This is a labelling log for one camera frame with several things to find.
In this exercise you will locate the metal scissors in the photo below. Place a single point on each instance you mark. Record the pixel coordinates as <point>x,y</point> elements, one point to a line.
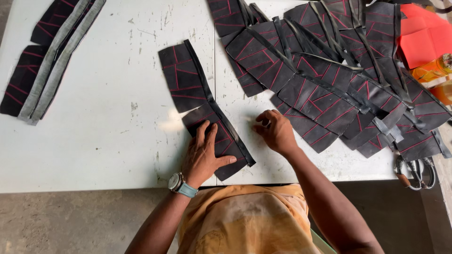
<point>413,173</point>

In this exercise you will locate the red paper sheet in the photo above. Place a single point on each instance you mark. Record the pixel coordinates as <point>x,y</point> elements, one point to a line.
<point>423,38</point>

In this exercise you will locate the green chair edge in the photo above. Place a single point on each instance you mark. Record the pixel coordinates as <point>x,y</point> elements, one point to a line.
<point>323,245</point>

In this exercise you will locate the black red-stitched leather piece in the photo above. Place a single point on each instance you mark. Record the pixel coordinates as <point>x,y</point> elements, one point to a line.
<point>183,77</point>

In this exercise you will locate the person's orange shirt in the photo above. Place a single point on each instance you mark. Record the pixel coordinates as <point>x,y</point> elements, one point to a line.
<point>243,222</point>

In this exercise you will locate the orange plastic bottle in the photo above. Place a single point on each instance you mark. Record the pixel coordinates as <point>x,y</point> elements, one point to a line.
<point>429,72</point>
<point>442,93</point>

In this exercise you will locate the person's left hand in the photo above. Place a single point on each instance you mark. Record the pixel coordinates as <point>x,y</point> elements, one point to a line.
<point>199,158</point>

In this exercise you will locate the pile of black stitched panels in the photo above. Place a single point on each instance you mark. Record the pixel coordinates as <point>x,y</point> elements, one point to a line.
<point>317,84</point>

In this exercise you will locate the black panel with grey strip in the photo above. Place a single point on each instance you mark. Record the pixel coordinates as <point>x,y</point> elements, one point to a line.
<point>24,81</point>
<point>65,60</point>

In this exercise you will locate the person's right hand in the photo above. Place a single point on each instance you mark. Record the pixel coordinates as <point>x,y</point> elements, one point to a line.
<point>279,134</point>

